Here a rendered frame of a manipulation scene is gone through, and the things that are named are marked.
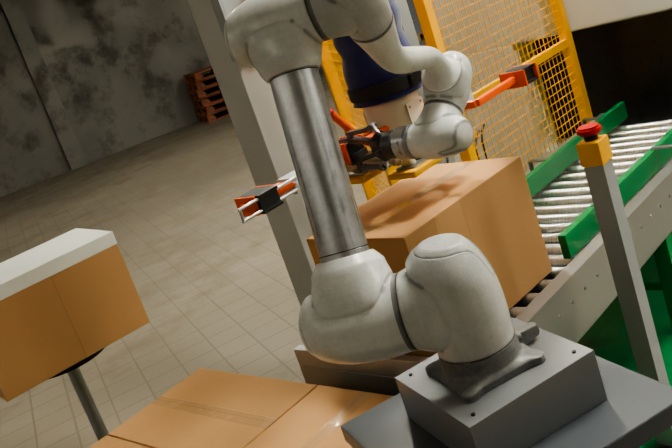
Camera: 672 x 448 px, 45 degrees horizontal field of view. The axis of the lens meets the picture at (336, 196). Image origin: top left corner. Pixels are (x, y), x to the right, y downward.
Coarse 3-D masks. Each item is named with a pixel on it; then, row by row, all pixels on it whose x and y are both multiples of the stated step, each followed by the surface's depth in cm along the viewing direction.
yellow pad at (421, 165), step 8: (416, 160) 235; (424, 160) 232; (432, 160) 232; (440, 160) 235; (400, 168) 232; (408, 168) 230; (416, 168) 228; (424, 168) 229; (392, 176) 232; (400, 176) 230; (408, 176) 228; (416, 176) 227
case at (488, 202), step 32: (480, 160) 266; (512, 160) 254; (384, 192) 268; (416, 192) 255; (448, 192) 244; (480, 192) 241; (512, 192) 252; (384, 224) 234; (416, 224) 225; (448, 224) 230; (480, 224) 240; (512, 224) 251; (384, 256) 226; (512, 256) 251; (544, 256) 262; (512, 288) 250; (416, 352) 233
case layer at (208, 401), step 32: (192, 384) 275; (224, 384) 267; (256, 384) 259; (288, 384) 251; (160, 416) 260; (192, 416) 252; (224, 416) 245; (256, 416) 238; (288, 416) 232; (320, 416) 226; (352, 416) 220
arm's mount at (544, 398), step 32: (512, 320) 173; (544, 352) 156; (576, 352) 152; (416, 384) 162; (512, 384) 150; (544, 384) 147; (576, 384) 150; (416, 416) 165; (448, 416) 149; (480, 416) 144; (512, 416) 145; (544, 416) 148; (576, 416) 151
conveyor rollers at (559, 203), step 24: (624, 144) 370; (648, 144) 362; (576, 168) 360; (624, 168) 344; (552, 192) 340; (576, 192) 332; (552, 216) 313; (576, 216) 305; (552, 240) 294; (552, 264) 275
